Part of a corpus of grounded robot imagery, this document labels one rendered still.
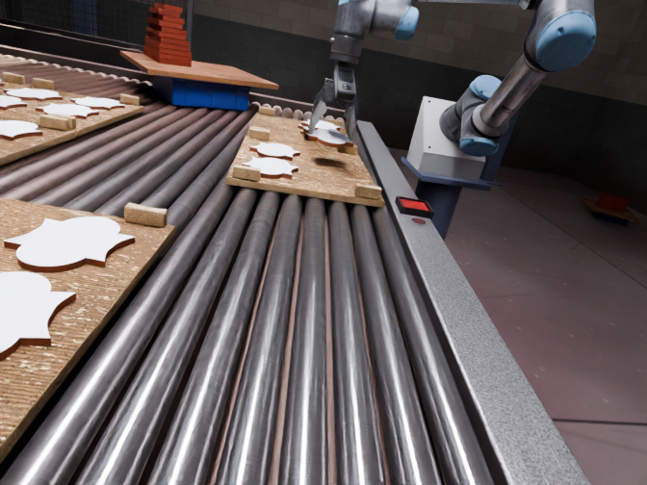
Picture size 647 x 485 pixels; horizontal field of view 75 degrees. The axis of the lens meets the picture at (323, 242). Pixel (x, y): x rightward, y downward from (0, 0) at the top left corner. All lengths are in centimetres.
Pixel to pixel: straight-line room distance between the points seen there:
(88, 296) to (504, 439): 45
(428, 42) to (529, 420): 613
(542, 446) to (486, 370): 10
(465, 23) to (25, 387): 648
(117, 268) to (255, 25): 567
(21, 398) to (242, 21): 588
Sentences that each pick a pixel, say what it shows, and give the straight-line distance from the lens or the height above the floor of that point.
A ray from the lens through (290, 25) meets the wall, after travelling 613.
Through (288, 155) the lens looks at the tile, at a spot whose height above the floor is 95.
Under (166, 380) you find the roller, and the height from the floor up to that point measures 92.
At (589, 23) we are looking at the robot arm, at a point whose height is 137.
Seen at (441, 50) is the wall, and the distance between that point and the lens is 653.
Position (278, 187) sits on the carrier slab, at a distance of 92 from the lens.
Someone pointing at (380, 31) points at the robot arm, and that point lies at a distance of 114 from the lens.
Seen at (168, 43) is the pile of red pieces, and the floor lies 111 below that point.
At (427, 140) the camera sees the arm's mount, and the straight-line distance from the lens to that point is 161.
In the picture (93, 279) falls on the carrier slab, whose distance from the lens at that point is 55.
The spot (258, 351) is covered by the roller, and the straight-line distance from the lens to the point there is 47.
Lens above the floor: 123
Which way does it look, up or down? 25 degrees down
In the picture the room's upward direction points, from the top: 11 degrees clockwise
